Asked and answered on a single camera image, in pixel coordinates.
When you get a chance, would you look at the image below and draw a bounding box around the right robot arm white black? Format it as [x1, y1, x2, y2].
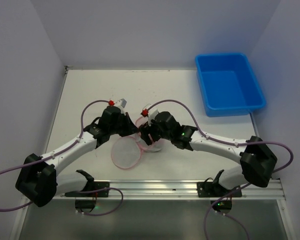
[138, 111, 278, 197]

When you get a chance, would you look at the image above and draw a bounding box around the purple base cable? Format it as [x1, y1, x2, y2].
[204, 183, 253, 240]
[74, 187, 124, 217]

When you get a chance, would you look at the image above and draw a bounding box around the white pink mesh laundry bag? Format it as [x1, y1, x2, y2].
[110, 132, 164, 170]

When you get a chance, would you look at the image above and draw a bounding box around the blue plastic bin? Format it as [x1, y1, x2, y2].
[195, 52, 266, 117]

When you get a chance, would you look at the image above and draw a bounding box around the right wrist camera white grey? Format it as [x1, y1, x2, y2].
[141, 105, 159, 126]

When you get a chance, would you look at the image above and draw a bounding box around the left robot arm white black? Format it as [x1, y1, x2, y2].
[15, 103, 138, 207]

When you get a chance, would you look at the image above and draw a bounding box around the aluminium mounting rail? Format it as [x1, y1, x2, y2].
[53, 179, 285, 200]

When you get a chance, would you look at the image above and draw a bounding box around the wrist camera white grey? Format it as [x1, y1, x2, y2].
[108, 98, 127, 113]
[141, 105, 159, 126]

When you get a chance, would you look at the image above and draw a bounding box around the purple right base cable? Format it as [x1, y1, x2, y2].
[204, 183, 253, 240]

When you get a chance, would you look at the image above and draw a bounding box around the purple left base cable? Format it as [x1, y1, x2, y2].
[74, 187, 124, 217]

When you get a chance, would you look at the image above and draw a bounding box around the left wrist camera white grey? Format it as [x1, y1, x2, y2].
[108, 98, 127, 113]

